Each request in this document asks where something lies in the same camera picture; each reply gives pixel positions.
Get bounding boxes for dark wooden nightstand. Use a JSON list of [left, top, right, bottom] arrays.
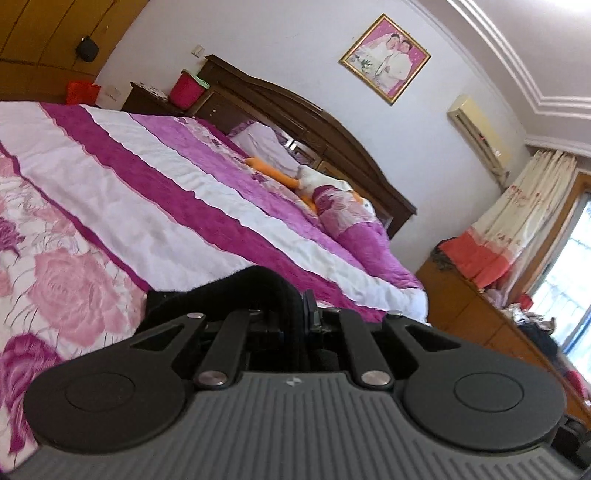
[[121, 82, 185, 116]]

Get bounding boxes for dark wooden headboard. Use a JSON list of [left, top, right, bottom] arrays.
[[187, 54, 417, 241]]

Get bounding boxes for black button cardigan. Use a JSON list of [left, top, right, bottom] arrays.
[[147, 266, 345, 370]]

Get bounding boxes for folded purple quilt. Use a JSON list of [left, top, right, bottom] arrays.
[[311, 185, 426, 291]]

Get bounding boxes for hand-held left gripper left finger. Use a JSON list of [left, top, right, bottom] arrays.
[[129, 310, 278, 388]]

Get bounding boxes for wooden wardrobe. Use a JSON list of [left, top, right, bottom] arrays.
[[0, 0, 151, 104]]

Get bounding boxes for purple floral bedspread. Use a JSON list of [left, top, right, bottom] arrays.
[[0, 102, 430, 462]]

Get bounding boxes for lavender pillow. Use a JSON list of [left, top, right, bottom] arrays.
[[229, 122, 305, 174]]

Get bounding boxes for cream wall air conditioner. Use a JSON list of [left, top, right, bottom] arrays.
[[447, 95, 513, 183]]

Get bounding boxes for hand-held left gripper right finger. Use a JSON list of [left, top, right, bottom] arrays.
[[305, 295, 462, 388]]

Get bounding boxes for white orange plush duck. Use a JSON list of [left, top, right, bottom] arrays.
[[243, 157, 375, 215]]

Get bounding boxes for dark clothes pile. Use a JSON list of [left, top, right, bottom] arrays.
[[517, 318, 560, 352]]

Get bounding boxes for gold framed wedding photo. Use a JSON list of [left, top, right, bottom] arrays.
[[338, 14, 431, 106]]

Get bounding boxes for wooden side cabinet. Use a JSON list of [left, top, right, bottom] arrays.
[[416, 256, 591, 416]]

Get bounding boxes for cream and coral curtain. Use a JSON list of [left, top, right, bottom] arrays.
[[438, 148, 578, 289]]

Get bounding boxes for window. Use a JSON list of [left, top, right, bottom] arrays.
[[526, 191, 591, 356]]

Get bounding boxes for pink bucket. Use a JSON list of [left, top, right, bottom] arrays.
[[168, 69, 209, 110]]

